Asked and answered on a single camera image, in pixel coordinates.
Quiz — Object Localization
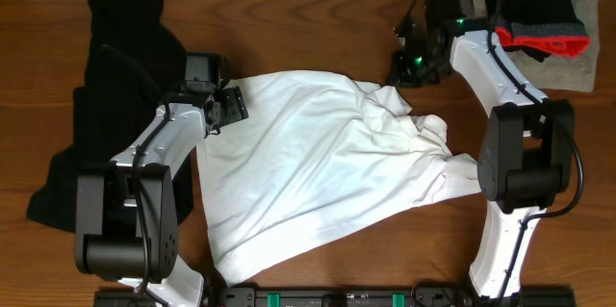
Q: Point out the white t-shirt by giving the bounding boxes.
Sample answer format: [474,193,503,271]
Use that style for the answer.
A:
[196,70,479,285]

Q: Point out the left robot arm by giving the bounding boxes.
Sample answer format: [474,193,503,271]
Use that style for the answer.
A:
[75,87,248,306]

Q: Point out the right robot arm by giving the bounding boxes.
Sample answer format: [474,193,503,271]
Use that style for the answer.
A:
[386,0,579,306]

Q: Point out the black t-shirt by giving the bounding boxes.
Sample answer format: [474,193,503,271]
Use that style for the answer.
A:
[26,0,186,232]

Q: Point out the black garment with red trim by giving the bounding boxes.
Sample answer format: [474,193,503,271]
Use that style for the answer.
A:
[485,0,591,63]

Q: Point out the folded olive grey garment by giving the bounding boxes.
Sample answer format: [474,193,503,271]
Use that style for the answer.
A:
[459,0,600,92]

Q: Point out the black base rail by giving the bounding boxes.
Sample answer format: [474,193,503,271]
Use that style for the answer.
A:
[93,286,578,307]

